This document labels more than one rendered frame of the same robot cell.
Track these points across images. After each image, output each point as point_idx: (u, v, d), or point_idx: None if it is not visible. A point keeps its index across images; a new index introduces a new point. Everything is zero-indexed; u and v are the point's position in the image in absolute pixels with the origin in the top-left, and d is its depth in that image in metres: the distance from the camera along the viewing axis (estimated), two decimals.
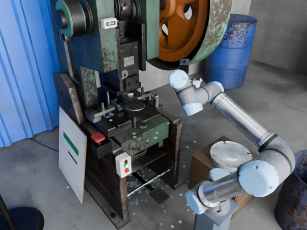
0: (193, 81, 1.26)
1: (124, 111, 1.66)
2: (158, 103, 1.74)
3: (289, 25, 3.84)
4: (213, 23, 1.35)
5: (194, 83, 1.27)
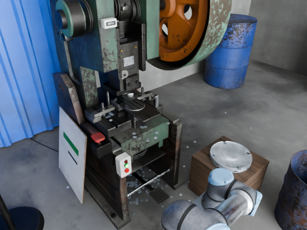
0: None
1: (124, 111, 1.66)
2: (158, 103, 1.74)
3: (289, 25, 3.84)
4: (213, 23, 1.35)
5: None
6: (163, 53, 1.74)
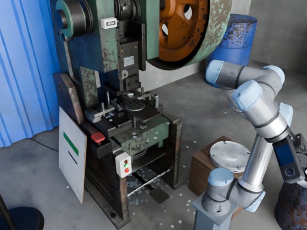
0: None
1: (124, 111, 1.66)
2: (158, 103, 1.74)
3: (289, 25, 3.84)
4: (213, 23, 1.35)
5: None
6: (200, 7, 1.38)
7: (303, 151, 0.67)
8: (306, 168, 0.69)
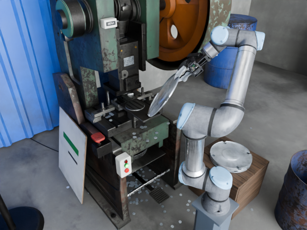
0: (190, 73, 1.32)
1: (124, 111, 1.66)
2: None
3: (289, 25, 3.84)
4: (213, 23, 1.35)
5: (189, 75, 1.32)
6: None
7: (190, 57, 1.30)
8: (185, 67, 1.32)
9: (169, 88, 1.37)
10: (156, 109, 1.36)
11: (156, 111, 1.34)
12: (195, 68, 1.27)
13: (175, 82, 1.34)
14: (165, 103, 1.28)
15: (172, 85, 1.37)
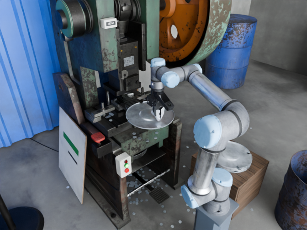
0: None
1: (124, 111, 1.66)
2: None
3: (289, 25, 3.84)
4: (213, 23, 1.35)
5: None
6: (179, 51, 1.61)
7: None
8: (161, 107, 1.43)
9: None
10: (141, 123, 1.46)
11: (141, 126, 1.44)
12: None
13: (167, 117, 1.52)
14: (155, 128, 1.42)
15: (162, 115, 1.53)
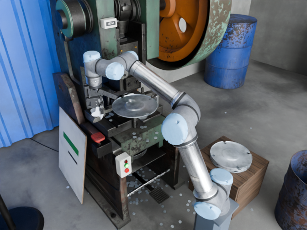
0: (97, 107, 1.29)
1: None
2: (158, 103, 1.74)
3: (289, 25, 3.84)
4: (213, 23, 1.35)
5: (96, 108, 1.29)
6: None
7: None
8: None
9: (144, 105, 1.62)
10: (129, 113, 1.54)
11: (131, 116, 1.52)
12: None
13: (151, 104, 1.63)
14: (145, 116, 1.52)
15: (146, 104, 1.64)
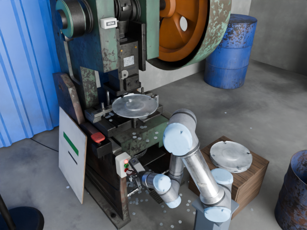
0: None
1: None
2: (158, 103, 1.74)
3: (289, 25, 3.84)
4: (213, 23, 1.35)
5: None
6: None
7: (133, 175, 1.34)
8: (131, 173, 1.40)
9: (144, 105, 1.62)
10: (129, 113, 1.54)
11: (131, 116, 1.52)
12: None
13: (151, 104, 1.63)
14: (145, 116, 1.52)
15: (146, 104, 1.64)
